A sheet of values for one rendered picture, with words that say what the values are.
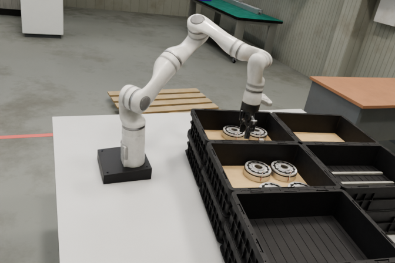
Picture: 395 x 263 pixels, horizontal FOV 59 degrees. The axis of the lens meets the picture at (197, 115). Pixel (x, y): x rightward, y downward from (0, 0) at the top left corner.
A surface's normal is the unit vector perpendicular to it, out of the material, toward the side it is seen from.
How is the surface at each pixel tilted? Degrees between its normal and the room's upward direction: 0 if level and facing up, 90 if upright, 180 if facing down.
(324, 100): 90
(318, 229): 0
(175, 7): 90
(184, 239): 0
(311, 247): 0
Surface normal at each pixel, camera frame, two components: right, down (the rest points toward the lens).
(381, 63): -0.92, 0.04
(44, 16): 0.40, 0.44
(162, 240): 0.15, -0.90
